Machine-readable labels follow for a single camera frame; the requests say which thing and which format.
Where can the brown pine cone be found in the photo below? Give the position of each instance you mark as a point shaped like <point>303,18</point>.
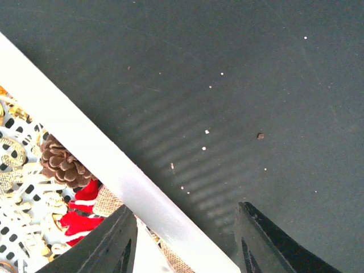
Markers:
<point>59,163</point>

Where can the white perforated plastic basket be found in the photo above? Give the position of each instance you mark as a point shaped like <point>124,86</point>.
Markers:
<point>46,103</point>

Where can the burlap bow ornament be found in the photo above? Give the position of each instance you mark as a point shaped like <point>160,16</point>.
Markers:
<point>106,203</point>

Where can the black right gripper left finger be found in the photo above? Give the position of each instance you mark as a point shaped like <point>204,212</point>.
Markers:
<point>110,248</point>

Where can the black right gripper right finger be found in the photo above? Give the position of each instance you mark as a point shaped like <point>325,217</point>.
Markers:
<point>262,246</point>

